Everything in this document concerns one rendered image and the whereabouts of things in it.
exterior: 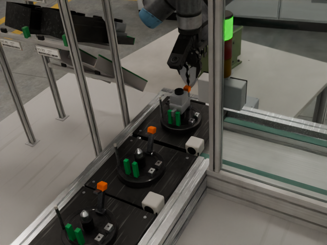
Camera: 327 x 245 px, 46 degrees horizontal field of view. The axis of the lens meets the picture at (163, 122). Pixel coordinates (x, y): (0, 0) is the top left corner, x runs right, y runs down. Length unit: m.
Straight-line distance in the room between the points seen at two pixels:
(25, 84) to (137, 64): 2.01
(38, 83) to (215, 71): 2.91
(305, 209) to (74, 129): 0.88
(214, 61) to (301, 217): 0.49
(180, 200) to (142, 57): 1.06
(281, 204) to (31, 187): 0.78
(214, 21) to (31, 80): 3.04
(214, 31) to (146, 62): 1.05
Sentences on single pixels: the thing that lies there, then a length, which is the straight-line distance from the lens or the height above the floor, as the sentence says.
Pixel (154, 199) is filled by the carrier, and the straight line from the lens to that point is 1.03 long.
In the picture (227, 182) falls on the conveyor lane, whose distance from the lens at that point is 1.15.
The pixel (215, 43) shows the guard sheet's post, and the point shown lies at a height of 1.37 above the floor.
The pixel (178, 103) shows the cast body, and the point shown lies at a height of 1.06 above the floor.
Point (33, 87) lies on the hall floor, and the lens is 3.69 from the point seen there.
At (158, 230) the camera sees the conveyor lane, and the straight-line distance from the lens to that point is 1.01.
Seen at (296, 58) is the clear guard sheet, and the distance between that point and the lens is 0.87.
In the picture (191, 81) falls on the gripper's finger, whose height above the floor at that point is 1.09.
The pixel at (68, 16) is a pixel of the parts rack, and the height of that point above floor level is 1.39.
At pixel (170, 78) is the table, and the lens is 1.77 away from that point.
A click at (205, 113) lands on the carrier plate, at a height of 0.97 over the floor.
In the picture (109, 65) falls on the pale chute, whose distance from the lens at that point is 1.28.
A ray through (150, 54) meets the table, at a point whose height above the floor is 0.86.
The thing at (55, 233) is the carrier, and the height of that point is 0.97.
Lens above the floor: 1.76
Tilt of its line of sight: 37 degrees down
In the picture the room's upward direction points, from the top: 6 degrees counter-clockwise
